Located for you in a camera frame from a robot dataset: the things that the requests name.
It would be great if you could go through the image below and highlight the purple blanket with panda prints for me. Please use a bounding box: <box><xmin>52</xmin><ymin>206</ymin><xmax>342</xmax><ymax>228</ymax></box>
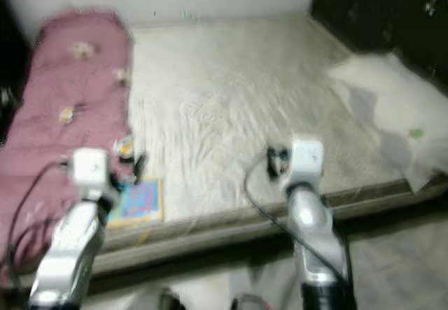
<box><xmin>0</xmin><ymin>9</ymin><xmax>135</xmax><ymax>290</ymax></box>

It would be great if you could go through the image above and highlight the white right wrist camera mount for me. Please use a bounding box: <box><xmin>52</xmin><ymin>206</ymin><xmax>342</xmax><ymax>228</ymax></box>
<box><xmin>288</xmin><ymin>136</ymin><xmax>326</xmax><ymax>185</ymax></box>

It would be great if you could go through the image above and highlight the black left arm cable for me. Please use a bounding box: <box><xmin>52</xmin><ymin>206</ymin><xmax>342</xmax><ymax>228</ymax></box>
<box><xmin>7</xmin><ymin>157</ymin><xmax>74</xmax><ymax>290</ymax></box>

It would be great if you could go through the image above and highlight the robot leg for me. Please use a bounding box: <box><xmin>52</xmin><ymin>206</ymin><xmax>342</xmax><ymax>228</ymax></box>
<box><xmin>133</xmin><ymin>289</ymin><xmax>179</xmax><ymax>310</ymax></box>
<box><xmin>227</xmin><ymin>293</ymin><xmax>274</xmax><ymax>310</ymax></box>

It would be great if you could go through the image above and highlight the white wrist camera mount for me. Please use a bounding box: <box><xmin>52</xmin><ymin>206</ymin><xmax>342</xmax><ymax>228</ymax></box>
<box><xmin>288</xmin><ymin>136</ymin><xmax>326</xmax><ymax>185</ymax></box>
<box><xmin>71</xmin><ymin>148</ymin><xmax>116</xmax><ymax>202</ymax></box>

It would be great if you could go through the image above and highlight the white quilted mattress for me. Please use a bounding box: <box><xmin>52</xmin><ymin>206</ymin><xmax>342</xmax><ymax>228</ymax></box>
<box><xmin>14</xmin><ymin>13</ymin><xmax>448</xmax><ymax>276</ymax></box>

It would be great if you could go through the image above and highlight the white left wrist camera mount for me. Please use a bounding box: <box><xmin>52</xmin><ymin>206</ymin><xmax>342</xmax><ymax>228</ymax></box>
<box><xmin>71</xmin><ymin>148</ymin><xmax>116</xmax><ymax>202</ymax></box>

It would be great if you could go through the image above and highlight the right robot leg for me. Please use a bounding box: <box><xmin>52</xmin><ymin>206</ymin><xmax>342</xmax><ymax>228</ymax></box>
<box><xmin>227</xmin><ymin>293</ymin><xmax>274</xmax><ymax>310</ymax></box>

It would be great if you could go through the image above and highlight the colourful children's book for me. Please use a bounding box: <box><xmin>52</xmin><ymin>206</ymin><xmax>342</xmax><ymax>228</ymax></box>
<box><xmin>108</xmin><ymin>136</ymin><xmax>165</xmax><ymax>228</ymax></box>

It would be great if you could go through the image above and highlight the left robot leg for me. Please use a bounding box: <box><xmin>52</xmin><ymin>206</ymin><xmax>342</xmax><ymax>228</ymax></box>
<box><xmin>133</xmin><ymin>289</ymin><xmax>179</xmax><ymax>310</ymax></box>

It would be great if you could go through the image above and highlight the black tufted headboard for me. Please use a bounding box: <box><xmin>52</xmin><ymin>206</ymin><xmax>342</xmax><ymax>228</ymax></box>
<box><xmin>310</xmin><ymin>0</ymin><xmax>448</xmax><ymax>94</ymax></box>

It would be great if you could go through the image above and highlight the white pillow with green tree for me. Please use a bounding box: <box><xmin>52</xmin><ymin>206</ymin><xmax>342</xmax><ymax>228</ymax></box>
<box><xmin>328</xmin><ymin>51</ymin><xmax>448</xmax><ymax>193</ymax></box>

